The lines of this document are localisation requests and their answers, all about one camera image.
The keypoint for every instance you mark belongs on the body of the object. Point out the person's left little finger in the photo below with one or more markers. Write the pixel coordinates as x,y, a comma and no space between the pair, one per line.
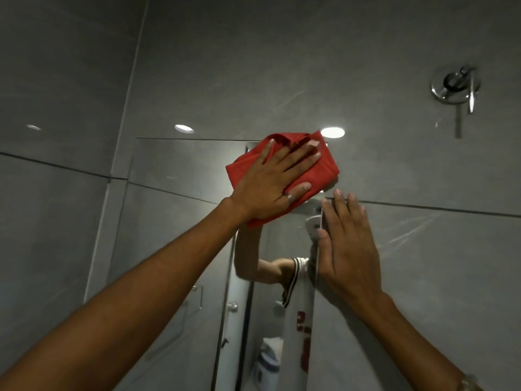
268,150

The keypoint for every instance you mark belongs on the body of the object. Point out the person's right forearm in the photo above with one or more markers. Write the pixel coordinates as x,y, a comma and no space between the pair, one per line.
407,342

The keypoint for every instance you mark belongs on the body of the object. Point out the person's left forearm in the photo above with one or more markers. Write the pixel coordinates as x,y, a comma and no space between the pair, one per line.
134,293

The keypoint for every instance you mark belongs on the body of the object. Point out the person's right middle finger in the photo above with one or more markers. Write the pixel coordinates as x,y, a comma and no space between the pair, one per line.
341,209

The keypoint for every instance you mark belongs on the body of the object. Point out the person's right hand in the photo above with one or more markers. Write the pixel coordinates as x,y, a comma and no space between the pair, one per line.
350,256

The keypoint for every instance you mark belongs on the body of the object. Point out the red cleaning cloth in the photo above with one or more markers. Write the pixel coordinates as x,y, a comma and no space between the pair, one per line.
321,175

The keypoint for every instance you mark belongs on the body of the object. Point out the person's left thumb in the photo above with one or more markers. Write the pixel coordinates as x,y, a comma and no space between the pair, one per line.
296,192

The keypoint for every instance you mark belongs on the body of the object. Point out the silver wristwatch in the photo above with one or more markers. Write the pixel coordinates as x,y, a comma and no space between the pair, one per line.
470,383

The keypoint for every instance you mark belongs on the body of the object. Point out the person's left middle finger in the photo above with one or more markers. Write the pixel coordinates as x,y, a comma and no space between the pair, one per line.
299,152

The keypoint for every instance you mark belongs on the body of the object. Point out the person's left hand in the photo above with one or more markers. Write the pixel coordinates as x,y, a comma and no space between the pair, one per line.
260,191

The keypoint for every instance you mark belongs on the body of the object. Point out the wall mirror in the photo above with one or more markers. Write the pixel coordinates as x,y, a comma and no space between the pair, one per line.
183,240

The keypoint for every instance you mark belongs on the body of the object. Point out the person's right thumb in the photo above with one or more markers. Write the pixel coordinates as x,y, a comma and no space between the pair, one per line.
324,252

